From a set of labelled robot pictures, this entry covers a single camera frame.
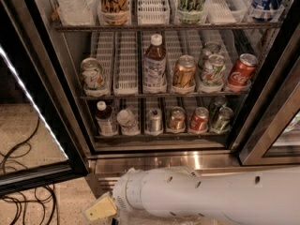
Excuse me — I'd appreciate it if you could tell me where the gold can shelf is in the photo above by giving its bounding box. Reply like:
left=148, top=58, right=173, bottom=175
left=167, top=106, right=186, bottom=133
left=172, top=54, right=196, bottom=94

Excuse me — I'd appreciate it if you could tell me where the gold lacroix can top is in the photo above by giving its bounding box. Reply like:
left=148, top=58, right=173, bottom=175
left=98, top=0, right=129, bottom=25

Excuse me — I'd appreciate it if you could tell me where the red coca-cola can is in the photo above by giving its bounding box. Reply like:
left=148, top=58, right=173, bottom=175
left=225, top=53, right=258, bottom=92

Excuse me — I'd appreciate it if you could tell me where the clear plastic bin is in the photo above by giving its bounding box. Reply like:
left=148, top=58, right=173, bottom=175
left=117, top=211, right=219, bottom=225

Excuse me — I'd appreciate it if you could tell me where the clear water bottle top shelf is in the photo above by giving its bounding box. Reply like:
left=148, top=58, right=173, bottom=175
left=57, top=0, right=96, bottom=26

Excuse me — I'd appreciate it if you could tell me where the green can bottom front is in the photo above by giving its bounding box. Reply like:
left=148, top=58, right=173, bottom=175
left=210, top=107, right=233, bottom=134

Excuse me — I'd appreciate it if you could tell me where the tall tea bottle middle shelf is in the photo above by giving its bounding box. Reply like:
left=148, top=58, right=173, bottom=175
left=143, top=34, right=167, bottom=94

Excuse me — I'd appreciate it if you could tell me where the silver can middle rear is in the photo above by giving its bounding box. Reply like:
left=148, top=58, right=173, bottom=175
left=198, top=42, right=221, bottom=69

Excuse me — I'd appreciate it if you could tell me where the red can bottom shelf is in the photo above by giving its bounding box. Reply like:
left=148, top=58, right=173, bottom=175
left=189, top=107, right=209, bottom=134

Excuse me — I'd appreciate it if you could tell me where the blue white can top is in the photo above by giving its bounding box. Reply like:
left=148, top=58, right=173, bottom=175
left=248, top=0, right=283, bottom=22

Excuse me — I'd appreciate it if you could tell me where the gold can bottom shelf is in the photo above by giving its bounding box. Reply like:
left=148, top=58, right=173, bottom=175
left=167, top=106, right=186, bottom=133

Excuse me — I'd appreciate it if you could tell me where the glass fridge door right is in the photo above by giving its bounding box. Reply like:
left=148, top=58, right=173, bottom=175
left=239, top=57, right=300, bottom=166

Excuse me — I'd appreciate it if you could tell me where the glass fridge door left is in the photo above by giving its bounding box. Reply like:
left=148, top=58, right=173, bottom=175
left=0, top=0, right=88, bottom=195

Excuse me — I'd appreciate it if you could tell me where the green lacroix can top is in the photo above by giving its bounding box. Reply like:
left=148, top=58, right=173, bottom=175
left=177, top=0, right=205, bottom=23

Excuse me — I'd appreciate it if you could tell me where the white green can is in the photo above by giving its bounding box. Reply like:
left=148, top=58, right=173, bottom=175
left=80, top=57, right=109, bottom=97
left=199, top=53, right=225, bottom=93

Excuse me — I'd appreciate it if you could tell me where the silver can bottom shelf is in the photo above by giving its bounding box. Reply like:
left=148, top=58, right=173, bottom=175
left=146, top=108, right=163, bottom=136

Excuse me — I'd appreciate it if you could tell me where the glass fridge door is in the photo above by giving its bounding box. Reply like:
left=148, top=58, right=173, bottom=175
left=239, top=57, right=300, bottom=166
left=0, top=0, right=88, bottom=195

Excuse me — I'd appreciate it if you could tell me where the white green can left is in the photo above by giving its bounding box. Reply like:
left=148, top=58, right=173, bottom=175
left=80, top=57, right=109, bottom=97

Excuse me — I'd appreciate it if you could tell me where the white green can middle front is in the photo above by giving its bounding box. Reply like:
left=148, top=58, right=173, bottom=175
left=199, top=53, right=225, bottom=93

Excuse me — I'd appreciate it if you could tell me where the gold can middle shelf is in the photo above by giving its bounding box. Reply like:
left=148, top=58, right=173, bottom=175
left=172, top=54, right=196, bottom=94

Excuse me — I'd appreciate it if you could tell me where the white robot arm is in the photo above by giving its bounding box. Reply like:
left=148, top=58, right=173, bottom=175
left=83, top=166, right=300, bottom=225

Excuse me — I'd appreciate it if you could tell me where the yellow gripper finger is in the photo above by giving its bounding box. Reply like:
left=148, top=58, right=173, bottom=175
left=82, top=192, right=117, bottom=221

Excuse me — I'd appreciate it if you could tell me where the green can bottom rear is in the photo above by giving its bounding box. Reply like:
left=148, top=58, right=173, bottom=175
left=209, top=96, right=228, bottom=117

